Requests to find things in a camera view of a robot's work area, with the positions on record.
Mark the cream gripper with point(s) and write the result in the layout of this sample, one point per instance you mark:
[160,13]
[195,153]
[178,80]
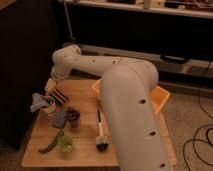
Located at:
[50,85]

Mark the striped eraser block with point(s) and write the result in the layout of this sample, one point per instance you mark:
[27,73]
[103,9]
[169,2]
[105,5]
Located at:
[59,96]

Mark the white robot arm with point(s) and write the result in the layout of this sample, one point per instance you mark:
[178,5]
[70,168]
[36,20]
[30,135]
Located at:
[125,90]

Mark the grey cloth in cup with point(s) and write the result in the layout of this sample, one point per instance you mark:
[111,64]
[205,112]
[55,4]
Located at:
[40,101]

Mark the white cup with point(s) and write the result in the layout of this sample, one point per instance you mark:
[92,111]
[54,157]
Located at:
[51,106]

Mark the metal cup with dark contents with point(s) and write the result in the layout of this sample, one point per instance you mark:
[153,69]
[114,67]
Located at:
[73,116]

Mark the green pea pod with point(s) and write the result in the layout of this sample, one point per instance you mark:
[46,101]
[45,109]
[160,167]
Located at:
[52,144]

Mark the vertical metal pole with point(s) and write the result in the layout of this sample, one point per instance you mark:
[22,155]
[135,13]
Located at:
[71,36]

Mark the green plastic cup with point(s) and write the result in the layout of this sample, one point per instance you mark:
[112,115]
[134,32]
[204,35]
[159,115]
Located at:
[65,144]

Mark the black white dish brush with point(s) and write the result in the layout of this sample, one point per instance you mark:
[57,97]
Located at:
[101,139]

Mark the yellow plastic bin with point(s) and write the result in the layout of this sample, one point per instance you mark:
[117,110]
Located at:
[159,95]

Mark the upper wooden shelf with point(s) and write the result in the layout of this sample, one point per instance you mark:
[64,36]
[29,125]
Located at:
[141,8]

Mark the black handle on rail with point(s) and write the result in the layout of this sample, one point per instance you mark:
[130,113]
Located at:
[172,59]

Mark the grey metal rail beam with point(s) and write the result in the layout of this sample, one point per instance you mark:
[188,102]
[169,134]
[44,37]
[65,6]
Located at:
[190,68]

